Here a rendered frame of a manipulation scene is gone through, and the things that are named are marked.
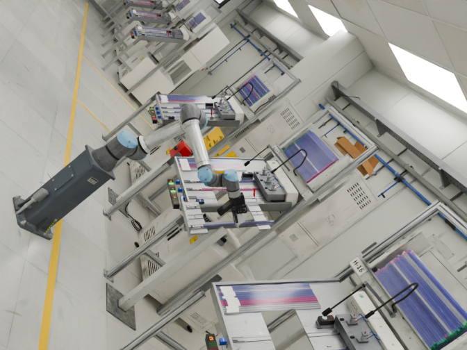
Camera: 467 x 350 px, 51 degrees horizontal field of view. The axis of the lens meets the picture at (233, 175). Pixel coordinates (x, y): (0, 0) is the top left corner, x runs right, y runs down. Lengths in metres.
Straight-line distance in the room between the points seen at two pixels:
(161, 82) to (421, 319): 6.05
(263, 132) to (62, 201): 2.32
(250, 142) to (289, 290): 2.34
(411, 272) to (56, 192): 1.93
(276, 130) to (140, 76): 3.45
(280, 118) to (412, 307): 2.67
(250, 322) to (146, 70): 5.75
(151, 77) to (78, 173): 4.95
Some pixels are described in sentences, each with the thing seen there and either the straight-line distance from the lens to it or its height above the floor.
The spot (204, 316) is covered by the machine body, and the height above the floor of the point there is 0.19.
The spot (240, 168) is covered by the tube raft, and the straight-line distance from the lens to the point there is 3.66.
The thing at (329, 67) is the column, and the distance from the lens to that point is 6.62.
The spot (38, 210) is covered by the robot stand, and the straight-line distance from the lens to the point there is 2.96.
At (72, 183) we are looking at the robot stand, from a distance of 2.86.
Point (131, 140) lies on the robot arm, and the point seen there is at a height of 0.77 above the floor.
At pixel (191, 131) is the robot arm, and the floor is 1.09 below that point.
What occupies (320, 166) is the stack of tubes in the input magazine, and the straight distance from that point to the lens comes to 3.36.
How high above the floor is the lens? 1.45
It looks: 7 degrees down
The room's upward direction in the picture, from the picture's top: 52 degrees clockwise
